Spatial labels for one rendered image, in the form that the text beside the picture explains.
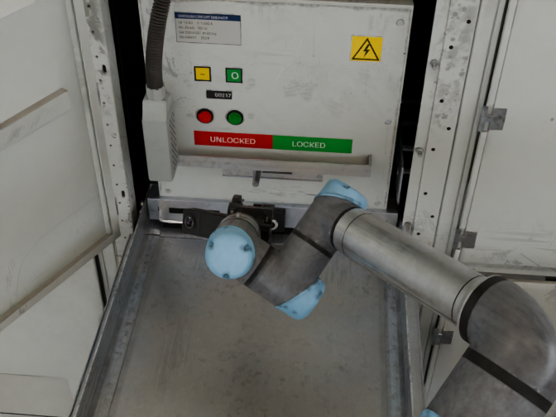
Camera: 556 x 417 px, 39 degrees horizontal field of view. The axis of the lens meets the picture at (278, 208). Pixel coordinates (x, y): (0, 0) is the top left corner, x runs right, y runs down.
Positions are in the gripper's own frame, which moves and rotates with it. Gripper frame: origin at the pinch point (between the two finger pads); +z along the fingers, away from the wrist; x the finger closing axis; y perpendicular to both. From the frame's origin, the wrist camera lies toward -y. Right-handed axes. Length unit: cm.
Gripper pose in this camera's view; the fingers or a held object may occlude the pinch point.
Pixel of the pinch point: (240, 211)
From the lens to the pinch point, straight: 151.2
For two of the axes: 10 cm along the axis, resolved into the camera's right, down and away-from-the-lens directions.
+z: 0.6, -1.8, 9.8
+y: 10.0, 0.8, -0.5
